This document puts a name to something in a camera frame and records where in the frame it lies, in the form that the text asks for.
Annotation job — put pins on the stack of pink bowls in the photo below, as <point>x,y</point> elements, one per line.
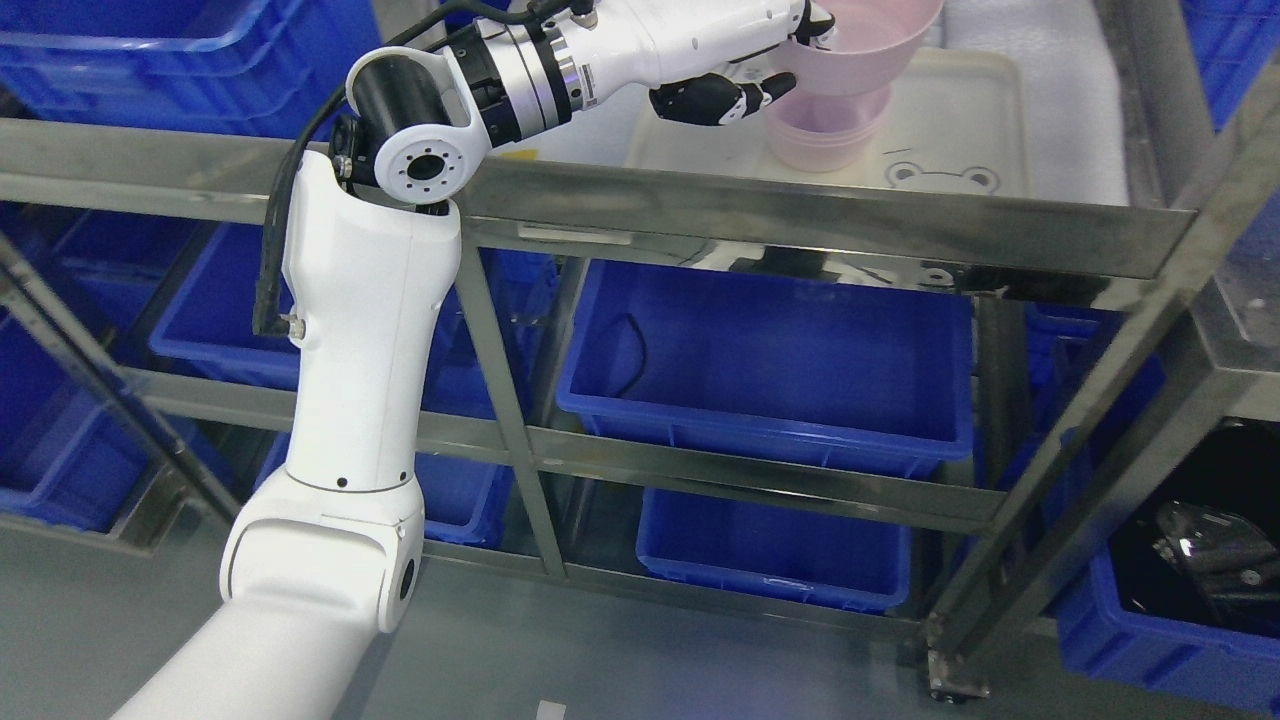
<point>820,133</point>

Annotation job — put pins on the blue bin with cable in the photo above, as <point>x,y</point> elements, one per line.
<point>827,375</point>

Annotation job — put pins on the blue bin lower shelf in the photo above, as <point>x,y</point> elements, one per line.
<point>819,559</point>

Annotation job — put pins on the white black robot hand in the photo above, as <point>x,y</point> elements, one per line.
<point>677,49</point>

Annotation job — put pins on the blue bin left shelf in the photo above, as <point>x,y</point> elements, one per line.
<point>208,325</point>

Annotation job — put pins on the black helmet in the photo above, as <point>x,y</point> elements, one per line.
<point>1203,548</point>

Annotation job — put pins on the white foam mat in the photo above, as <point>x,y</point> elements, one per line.
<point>1069,85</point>

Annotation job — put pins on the steel shelf rack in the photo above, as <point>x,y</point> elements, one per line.
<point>1067,300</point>

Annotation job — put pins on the blue bin shelf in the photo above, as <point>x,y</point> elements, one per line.
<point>819,559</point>
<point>208,325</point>

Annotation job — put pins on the pink ikea bowl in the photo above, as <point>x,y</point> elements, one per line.
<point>848,48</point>

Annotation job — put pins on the blue bin holding helmet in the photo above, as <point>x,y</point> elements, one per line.
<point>1099,638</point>

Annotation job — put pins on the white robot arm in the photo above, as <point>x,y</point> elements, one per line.
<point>360,244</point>

